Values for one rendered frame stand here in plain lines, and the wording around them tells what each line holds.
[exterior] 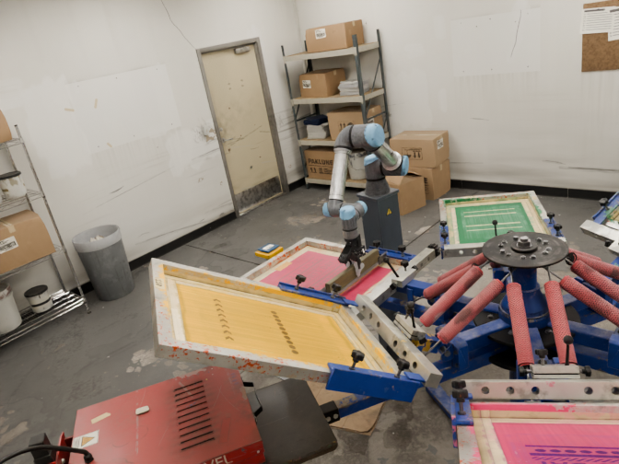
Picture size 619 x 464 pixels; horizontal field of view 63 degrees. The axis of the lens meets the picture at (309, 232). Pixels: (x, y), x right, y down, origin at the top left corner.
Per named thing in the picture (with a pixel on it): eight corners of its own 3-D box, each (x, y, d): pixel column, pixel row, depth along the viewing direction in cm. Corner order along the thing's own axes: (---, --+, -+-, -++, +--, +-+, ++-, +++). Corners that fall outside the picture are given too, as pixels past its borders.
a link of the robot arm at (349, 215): (357, 204, 246) (350, 211, 239) (360, 225, 250) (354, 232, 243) (344, 203, 250) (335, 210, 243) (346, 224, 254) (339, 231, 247)
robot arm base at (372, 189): (378, 186, 317) (376, 170, 313) (395, 190, 305) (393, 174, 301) (359, 193, 310) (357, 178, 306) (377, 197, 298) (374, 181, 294)
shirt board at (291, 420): (206, 517, 157) (200, 499, 154) (192, 430, 193) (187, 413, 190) (562, 374, 187) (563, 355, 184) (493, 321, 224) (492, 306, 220)
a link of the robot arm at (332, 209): (331, 122, 264) (319, 214, 258) (350, 121, 258) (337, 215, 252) (341, 130, 274) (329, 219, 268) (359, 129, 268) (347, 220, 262)
